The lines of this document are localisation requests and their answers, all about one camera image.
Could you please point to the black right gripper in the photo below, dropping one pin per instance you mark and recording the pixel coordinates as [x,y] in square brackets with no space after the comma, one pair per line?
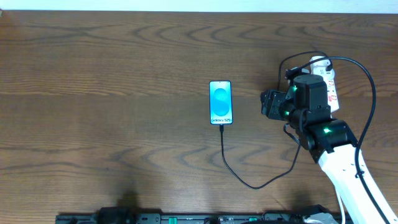
[272,104]

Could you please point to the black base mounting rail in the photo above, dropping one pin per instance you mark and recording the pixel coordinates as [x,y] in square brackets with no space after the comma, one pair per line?
[125,215]

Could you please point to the white USB wall charger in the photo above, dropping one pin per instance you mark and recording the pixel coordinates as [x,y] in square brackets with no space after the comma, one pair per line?
[324,64]

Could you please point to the white power strip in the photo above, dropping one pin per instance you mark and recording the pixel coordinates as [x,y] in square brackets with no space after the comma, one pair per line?
[328,78]

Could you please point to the blue screen Galaxy smartphone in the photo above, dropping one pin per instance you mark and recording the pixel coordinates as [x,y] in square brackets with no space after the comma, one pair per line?
[221,107]

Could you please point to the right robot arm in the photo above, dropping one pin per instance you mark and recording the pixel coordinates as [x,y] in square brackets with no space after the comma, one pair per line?
[331,144]

